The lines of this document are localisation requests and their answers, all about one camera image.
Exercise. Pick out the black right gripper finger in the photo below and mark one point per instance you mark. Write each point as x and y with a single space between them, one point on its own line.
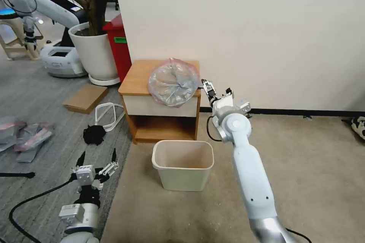
206 81
210 90

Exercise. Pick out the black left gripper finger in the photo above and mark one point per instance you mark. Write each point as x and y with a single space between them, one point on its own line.
81 161
109 169

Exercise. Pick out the white robot arm with gripper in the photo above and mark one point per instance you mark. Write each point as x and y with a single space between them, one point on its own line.
48 5

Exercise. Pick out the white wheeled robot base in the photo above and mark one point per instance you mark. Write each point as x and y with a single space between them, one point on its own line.
61 63

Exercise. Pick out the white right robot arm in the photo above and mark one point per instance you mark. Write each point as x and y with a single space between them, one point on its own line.
248 166

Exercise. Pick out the black crumpled bag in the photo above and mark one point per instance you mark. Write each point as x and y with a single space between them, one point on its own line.
92 135

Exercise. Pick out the clear pink-edged garbage bag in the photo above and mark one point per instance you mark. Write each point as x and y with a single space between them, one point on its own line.
174 83

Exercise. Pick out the crumpled clear garbage bag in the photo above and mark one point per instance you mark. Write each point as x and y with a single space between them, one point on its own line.
8 134
32 142

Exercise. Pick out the beige plastic trash can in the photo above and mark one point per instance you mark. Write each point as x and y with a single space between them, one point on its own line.
182 177

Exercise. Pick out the flat brown cardboard piece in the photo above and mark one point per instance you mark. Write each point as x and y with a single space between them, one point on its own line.
85 99

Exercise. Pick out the black stick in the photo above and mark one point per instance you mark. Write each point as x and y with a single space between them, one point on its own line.
17 174

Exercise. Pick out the wooden nightstand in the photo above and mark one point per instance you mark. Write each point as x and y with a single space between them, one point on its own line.
137 83

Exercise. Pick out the white pot saucer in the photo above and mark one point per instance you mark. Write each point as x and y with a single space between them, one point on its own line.
104 81

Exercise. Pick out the red bin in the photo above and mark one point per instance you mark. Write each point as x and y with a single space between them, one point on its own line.
119 58

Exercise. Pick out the green label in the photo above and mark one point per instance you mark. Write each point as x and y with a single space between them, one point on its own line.
120 40

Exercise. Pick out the white plant pot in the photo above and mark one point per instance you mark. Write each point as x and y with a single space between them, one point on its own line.
94 55

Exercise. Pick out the beige plastic stool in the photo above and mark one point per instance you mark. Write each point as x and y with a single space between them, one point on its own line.
15 46

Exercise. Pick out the indoor tree plant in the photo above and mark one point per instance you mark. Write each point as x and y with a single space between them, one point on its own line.
94 1

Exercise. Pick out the black white cow-print item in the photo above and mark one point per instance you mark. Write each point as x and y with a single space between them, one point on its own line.
358 128

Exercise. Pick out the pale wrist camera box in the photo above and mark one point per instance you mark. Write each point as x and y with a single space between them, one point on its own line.
85 175

